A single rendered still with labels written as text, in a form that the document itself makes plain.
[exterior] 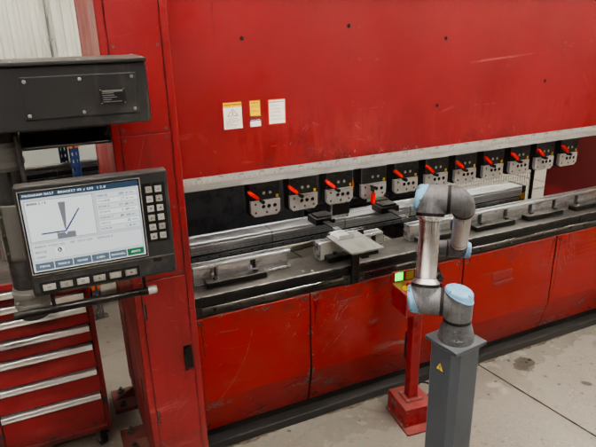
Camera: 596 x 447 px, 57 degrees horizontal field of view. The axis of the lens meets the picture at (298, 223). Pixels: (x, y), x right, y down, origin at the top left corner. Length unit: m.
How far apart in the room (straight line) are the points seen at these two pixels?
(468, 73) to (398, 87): 0.44
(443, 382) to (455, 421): 0.19
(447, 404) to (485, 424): 0.78
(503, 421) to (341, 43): 2.14
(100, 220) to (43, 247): 0.19
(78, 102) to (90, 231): 0.40
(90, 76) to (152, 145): 0.51
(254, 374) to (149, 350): 0.61
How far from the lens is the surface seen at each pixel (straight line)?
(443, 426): 2.60
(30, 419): 3.05
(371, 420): 3.20
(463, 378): 2.47
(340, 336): 2.98
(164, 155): 2.22
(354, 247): 2.71
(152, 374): 2.57
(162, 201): 1.85
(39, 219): 1.84
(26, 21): 6.47
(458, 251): 2.61
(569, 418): 3.48
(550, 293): 3.93
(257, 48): 2.50
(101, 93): 1.79
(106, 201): 1.83
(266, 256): 2.73
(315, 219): 3.03
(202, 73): 2.43
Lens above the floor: 2.02
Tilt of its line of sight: 20 degrees down
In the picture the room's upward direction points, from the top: 1 degrees counter-clockwise
